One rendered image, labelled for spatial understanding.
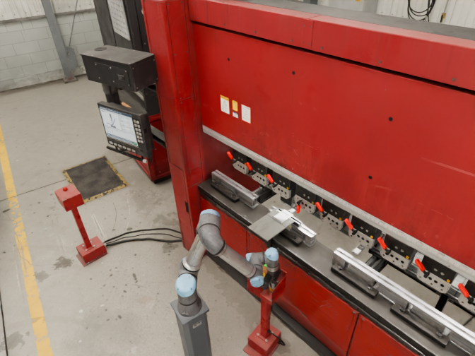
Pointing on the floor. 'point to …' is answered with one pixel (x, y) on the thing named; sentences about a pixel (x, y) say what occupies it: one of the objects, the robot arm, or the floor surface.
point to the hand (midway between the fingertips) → (271, 288)
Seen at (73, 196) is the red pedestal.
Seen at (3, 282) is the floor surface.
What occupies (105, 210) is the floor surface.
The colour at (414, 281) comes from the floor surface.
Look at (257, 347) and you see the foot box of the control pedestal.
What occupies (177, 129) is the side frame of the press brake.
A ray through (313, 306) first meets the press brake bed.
